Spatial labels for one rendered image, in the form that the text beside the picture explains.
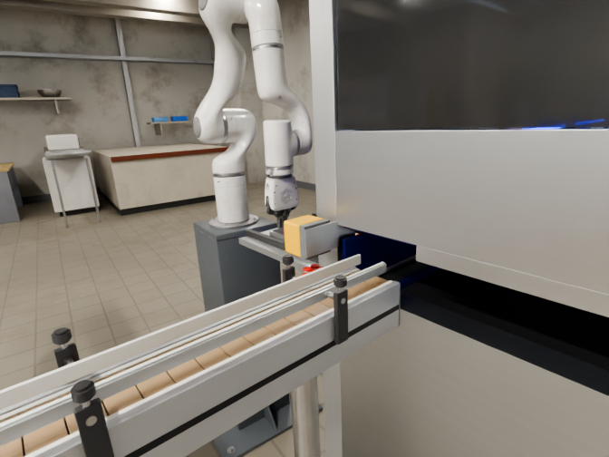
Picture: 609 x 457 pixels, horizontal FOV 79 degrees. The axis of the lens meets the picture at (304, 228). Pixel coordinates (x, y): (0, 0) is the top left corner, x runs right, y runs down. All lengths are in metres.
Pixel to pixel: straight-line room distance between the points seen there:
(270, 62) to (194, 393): 0.86
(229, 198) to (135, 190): 4.63
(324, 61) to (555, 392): 0.67
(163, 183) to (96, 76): 3.02
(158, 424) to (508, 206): 0.53
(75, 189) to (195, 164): 1.76
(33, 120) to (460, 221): 7.98
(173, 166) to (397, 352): 5.51
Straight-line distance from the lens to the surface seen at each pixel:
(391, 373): 0.84
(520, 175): 0.58
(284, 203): 1.14
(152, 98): 8.53
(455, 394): 0.77
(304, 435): 0.77
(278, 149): 1.09
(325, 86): 0.79
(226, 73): 1.33
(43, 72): 8.34
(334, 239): 0.80
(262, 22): 1.14
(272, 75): 1.11
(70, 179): 6.50
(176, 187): 6.12
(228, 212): 1.42
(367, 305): 0.67
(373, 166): 0.71
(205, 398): 0.53
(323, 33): 0.81
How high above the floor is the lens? 1.24
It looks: 16 degrees down
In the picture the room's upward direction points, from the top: 3 degrees counter-clockwise
